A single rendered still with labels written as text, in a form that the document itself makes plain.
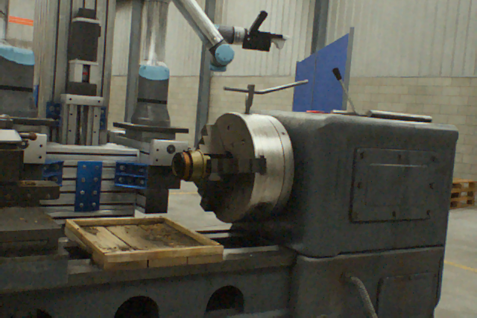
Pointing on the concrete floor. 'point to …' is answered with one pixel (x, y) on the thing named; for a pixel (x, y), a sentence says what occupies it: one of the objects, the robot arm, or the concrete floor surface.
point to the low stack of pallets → (463, 195)
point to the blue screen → (324, 77)
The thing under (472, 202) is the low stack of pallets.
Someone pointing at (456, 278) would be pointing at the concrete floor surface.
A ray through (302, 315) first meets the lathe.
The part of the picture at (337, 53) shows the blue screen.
